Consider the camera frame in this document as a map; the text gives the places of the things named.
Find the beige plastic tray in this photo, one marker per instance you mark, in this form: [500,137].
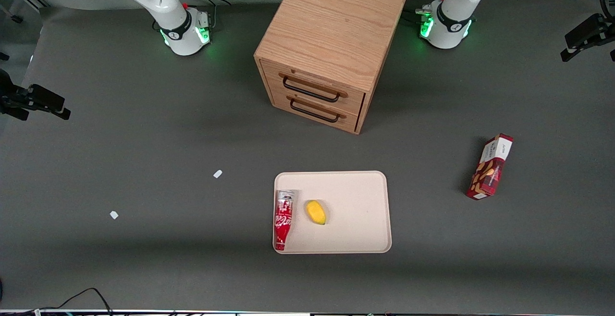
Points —
[358,210]

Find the red soda can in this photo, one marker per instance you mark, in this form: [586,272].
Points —
[283,220]

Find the wooden drawer cabinet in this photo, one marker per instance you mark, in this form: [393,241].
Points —
[331,23]

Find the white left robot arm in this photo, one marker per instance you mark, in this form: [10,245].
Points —
[454,13]

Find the yellow mango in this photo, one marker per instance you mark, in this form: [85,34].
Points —
[315,212]

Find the black camera on stand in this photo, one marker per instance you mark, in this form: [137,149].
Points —
[588,30]
[38,97]

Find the red cookie box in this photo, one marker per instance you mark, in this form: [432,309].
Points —
[487,172]

